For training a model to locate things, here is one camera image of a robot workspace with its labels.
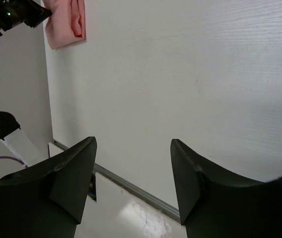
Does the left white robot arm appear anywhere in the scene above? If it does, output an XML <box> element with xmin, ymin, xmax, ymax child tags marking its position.
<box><xmin>0</xmin><ymin>0</ymin><xmax>52</xmax><ymax>167</ymax></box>

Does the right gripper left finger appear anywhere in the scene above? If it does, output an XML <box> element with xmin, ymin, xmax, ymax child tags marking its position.
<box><xmin>0</xmin><ymin>137</ymin><xmax>97</xmax><ymax>238</ymax></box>

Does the aluminium table edge rail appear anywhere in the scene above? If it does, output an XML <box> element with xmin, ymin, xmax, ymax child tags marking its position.
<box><xmin>53</xmin><ymin>138</ymin><xmax>181</xmax><ymax>221</ymax></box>

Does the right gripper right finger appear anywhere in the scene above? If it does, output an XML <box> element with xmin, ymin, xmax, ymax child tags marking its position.
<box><xmin>170</xmin><ymin>139</ymin><xmax>282</xmax><ymax>238</ymax></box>

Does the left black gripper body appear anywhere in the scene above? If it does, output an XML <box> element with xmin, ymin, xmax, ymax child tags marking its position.
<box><xmin>0</xmin><ymin>0</ymin><xmax>52</xmax><ymax>31</ymax></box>

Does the salmon pink t shirt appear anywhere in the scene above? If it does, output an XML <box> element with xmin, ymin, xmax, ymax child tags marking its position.
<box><xmin>43</xmin><ymin>0</ymin><xmax>86</xmax><ymax>50</ymax></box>

